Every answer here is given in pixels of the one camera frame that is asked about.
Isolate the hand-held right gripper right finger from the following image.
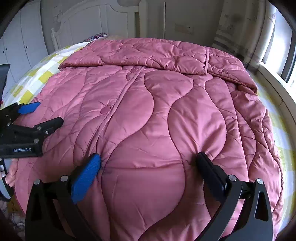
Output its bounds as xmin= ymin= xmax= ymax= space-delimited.
xmin=196 ymin=152 xmax=273 ymax=241

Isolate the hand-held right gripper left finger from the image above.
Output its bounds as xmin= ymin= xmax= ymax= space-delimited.
xmin=24 ymin=153 xmax=102 ymax=241

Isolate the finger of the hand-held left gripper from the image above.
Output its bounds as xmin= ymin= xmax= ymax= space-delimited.
xmin=0 ymin=101 xmax=41 ymax=127
xmin=5 ymin=116 xmax=64 ymax=142

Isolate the pink quilted jacket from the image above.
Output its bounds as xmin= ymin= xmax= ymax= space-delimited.
xmin=14 ymin=38 xmax=285 ymax=241

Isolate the person's left hand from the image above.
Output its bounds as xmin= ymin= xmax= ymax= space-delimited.
xmin=4 ymin=160 xmax=18 ymax=189

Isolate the yellow white checked bed sheet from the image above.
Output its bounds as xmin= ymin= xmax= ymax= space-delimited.
xmin=0 ymin=43 xmax=295 ymax=232

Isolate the yellow cardboard box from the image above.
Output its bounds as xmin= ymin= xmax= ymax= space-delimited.
xmin=6 ymin=200 xmax=21 ymax=215

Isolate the white wardrobe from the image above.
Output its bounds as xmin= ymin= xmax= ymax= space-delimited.
xmin=0 ymin=0 xmax=50 ymax=77

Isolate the colourful printed pillow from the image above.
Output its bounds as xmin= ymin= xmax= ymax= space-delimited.
xmin=82 ymin=32 xmax=109 ymax=43

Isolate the white wooden headboard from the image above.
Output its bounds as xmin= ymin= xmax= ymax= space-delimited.
xmin=51 ymin=0 xmax=141 ymax=51

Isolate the white window sill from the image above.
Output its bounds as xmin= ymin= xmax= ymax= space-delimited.
xmin=254 ymin=62 xmax=296 ymax=112

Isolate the grey striped cloth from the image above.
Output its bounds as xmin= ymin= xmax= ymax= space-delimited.
xmin=211 ymin=35 xmax=229 ymax=49

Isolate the window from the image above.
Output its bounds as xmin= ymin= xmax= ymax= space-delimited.
xmin=261 ymin=9 xmax=296 ymax=84

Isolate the black wrist strap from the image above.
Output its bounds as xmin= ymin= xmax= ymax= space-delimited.
xmin=0 ymin=160 xmax=12 ymax=201

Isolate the white wall socket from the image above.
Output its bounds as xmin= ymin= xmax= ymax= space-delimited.
xmin=174 ymin=23 xmax=194 ymax=35

